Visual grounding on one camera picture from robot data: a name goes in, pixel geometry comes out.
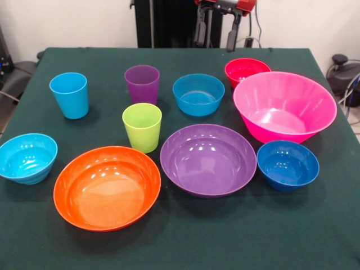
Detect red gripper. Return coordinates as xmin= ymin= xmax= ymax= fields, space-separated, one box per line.
xmin=193 ymin=0 xmax=258 ymax=53

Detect red small bowl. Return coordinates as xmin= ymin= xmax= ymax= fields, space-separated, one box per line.
xmin=224 ymin=57 xmax=272 ymax=90

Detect blue straight-sided bowl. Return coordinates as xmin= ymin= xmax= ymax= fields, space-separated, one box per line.
xmin=172 ymin=73 xmax=226 ymax=118

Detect large pink bowl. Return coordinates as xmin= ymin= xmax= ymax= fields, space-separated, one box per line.
xmin=232 ymin=71 xmax=338 ymax=145

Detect purple plastic cup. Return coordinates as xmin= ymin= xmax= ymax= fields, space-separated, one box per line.
xmin=124 ymin=65 xmax=161 ymax=106

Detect lime green plastic cup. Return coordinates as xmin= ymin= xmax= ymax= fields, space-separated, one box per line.
xmin=121 ymin=102 xmax=163 ymax=154

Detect wide purple bowl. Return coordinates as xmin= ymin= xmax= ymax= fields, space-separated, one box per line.
xmin=159 ymin=123 xmax=258 ymax=199

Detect dark blue small bowl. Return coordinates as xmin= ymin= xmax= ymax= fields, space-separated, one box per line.
xmin=256 ymin=140 xmax=320 ymax=192

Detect light blue plastic cup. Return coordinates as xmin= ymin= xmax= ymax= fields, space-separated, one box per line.
xmin=49 ymin=72 xmax=89 ymax=120

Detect wide orange bowl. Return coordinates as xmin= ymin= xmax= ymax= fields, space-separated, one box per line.
xmin=53 ymin=145 xmax=162 ymax=232

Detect dark green tablecloth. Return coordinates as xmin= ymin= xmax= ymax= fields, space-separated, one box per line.
xmin=0 ymin=47 xmax=360 ymax=270

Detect black equipment box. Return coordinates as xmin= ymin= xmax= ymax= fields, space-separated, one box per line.
xmin=0 ymin=26 xmax=15 ymax=77

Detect light blue small bowl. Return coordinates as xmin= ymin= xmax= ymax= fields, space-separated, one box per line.
xmin=0 ymin=133 xmax=59 ymax=186

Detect black cable with plug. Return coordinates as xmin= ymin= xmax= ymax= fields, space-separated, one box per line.
xmin=244 ymin=8 xmax=264 ymax=48

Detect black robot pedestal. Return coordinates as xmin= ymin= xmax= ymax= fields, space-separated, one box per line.
xmin=129 ymin=0 xmax=229 ymax=48

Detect blue and white cables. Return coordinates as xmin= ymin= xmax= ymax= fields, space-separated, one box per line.
xmin=337 ymin=71 xmax=360 ymax=119

